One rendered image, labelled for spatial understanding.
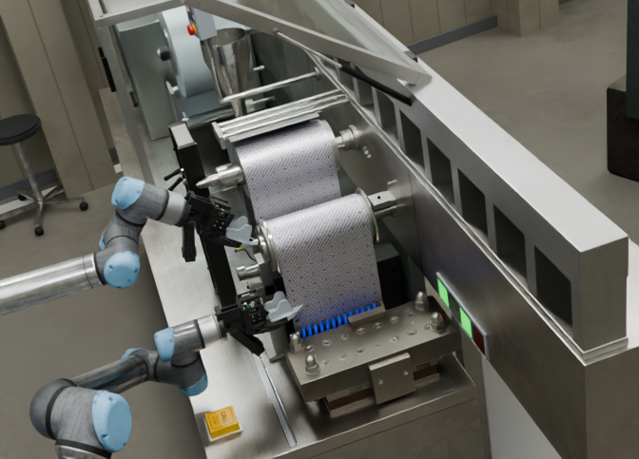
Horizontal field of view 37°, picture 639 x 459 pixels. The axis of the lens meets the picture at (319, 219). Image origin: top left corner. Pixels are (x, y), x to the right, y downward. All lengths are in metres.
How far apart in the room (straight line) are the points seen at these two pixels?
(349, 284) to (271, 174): 0.34
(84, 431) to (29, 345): 2.50
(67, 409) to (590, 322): 1.06
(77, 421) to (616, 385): 1.05
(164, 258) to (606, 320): 1.77
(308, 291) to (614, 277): 1.00
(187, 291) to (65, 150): 2.68
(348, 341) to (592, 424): 0.81
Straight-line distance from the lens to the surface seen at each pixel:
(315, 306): 2.36
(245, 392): 2.45
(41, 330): 4.56
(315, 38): 1.90
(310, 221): 2.27
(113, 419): 2.02
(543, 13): 6.50
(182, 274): 2.94
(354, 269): 2.34
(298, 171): 2.44
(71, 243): 5.12
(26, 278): 2.15
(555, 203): 1.57
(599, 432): 1.71
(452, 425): 2.40
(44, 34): 5.21
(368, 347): 2.30
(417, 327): 2.33
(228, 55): 2.79
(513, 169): 1.67
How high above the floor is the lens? 2.50
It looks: 32 degrees down
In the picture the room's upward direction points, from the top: 11 degrees counter-clockwise
